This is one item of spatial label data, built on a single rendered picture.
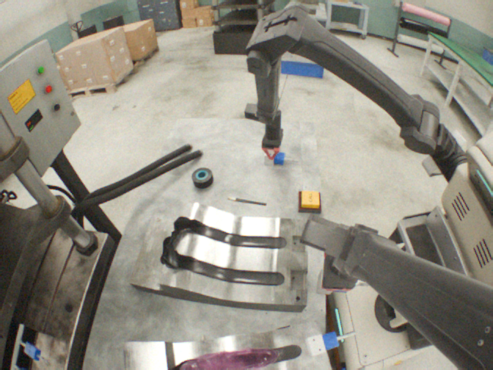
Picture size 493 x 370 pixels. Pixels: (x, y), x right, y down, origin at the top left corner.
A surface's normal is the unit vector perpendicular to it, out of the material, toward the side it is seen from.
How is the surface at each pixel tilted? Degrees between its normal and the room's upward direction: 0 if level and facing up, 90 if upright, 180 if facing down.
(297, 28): 49
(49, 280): 0
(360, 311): 0
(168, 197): 0
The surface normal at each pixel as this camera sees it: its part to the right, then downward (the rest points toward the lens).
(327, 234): -0.36, -0.15
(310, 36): 0.28, 0.08
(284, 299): -0.05, -0.65
